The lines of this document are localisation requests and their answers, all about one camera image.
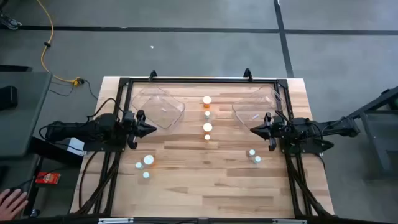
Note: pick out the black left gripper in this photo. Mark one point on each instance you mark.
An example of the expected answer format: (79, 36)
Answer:
(132, 132)

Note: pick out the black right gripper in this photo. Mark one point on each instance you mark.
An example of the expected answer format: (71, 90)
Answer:
(276, 130)

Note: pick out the large orange medicine bottle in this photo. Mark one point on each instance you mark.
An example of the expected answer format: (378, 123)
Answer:
(207, 100)
(207, 127)
(148, 159)

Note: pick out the small white cap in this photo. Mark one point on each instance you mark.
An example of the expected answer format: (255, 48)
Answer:
(146, 175)

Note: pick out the small teal-labelled box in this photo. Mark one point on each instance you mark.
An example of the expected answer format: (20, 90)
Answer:
(207, 114)

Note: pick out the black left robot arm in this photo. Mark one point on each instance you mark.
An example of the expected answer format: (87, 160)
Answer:
(93, 129)

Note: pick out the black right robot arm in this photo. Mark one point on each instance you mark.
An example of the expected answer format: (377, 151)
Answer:
(311, 127)

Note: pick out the clear plastic bin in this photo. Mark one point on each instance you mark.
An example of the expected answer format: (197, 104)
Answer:
(146, 99)
(248, 105)

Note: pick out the black table clamp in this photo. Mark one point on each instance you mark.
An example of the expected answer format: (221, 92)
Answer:
(152, 75)
(247, 74)

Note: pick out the white box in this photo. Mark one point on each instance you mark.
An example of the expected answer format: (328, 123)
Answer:
(76, 147)

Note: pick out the red cardboard box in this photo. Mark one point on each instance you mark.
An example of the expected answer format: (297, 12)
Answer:
(48, 178)

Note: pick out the black metal stand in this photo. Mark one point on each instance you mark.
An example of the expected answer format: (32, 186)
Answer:
(371, 107)

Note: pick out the green round object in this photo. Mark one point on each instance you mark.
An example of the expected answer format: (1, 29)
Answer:
(394, 103)

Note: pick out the dark grey side desk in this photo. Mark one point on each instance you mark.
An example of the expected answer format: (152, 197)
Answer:
(18, 174)

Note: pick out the black box on desk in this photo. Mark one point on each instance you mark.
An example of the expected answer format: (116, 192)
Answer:
(7, 98)

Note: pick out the person's hand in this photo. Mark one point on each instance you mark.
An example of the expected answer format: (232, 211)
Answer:
(11, 205)

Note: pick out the person's shoe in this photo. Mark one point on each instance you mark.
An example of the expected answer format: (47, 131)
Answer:
(9, 22)

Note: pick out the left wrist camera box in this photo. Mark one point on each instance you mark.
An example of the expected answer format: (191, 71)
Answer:
(129, 117)

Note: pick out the black metal table frame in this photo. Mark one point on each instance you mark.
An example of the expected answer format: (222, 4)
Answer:
(202, 80)

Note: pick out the silver metal bracket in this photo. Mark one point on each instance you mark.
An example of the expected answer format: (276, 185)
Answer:
(115, 221)
(289, 221)

